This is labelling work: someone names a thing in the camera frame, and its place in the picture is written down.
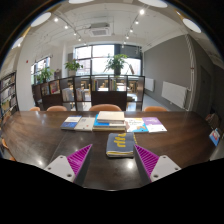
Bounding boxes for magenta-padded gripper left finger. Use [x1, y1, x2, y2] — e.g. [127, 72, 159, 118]
[43, 143, 94, 186]

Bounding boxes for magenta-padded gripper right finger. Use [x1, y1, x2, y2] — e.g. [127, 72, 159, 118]
[133, 143, 183, 187]

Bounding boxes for grey towel with yellow letters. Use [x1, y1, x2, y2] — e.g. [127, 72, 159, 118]
[105, 132, 136, 159]

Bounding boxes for purple white booklet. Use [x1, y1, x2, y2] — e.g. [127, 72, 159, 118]
[142, 116, 168, 134]

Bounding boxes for dark blue book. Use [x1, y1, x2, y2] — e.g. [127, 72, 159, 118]
[60, 115, 83, 131]

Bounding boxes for white teal illustrated booklet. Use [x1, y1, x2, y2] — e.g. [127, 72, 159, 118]
[124, 117, 150, 134]

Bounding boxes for white book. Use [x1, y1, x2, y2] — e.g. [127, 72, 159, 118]
[73, 116, 96, 133]

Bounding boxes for blue cover book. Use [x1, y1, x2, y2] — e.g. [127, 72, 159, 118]
[92, 114, 127, 129]

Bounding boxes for tan thick book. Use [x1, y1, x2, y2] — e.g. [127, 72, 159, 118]
[92, 124, 127, 132]

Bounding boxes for cream hardcover book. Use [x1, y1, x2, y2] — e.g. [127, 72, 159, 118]
[96, 110, 126, 124]

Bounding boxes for orange chairs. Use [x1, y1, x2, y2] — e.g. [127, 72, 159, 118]
[29, 103, 169, 113]

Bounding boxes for dark wooden shelf unit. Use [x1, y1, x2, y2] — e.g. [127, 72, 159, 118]
[31, 74, 146, 112]

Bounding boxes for small potted plant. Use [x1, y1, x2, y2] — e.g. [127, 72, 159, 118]
[34, 67, 54, 84]

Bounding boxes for medium potted plant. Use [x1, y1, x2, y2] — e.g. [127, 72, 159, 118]
[64, 59, 84, 78]

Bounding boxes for large potted plant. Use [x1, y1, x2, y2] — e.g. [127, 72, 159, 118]
[103, 53, 129, 77]

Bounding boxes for ceiling air conditioner unit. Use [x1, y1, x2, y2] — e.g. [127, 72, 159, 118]
[88, 22, 112, 38]

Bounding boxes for ceiling track spotlights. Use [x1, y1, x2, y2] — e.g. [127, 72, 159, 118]
[53, 8, 146, 44]

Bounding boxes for large white wall radiator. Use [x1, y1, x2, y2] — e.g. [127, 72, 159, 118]
[161, 81, 189, 109]

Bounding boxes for small white wall radiator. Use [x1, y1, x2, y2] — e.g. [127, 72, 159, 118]
[144, 77, 156, 93]

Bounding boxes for wall bookshelf with books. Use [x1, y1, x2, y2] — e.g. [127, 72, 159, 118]
[0, 70, 18, 118]

